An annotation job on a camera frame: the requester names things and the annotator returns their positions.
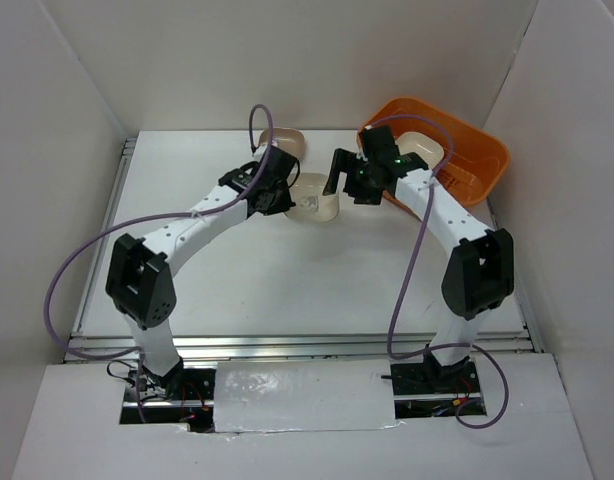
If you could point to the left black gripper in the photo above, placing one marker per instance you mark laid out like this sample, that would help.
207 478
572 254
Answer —
283 205

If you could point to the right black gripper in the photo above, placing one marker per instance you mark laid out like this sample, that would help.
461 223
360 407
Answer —
346 160

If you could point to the cream square plate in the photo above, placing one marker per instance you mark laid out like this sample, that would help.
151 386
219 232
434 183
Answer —
310 204
426 148

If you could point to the brown square plate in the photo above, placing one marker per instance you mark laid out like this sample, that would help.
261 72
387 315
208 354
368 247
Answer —
290 140

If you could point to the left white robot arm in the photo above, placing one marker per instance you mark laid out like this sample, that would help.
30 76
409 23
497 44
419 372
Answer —
140 279

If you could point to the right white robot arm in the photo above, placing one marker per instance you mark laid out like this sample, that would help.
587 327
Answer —
479 275

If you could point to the orange plastic bin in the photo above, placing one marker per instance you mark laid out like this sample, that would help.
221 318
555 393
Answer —
479 160

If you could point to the white foil cover plate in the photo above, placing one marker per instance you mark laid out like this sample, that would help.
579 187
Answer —
295 396

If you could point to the aluminium rail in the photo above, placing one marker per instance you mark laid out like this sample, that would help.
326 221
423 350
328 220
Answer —
204 348

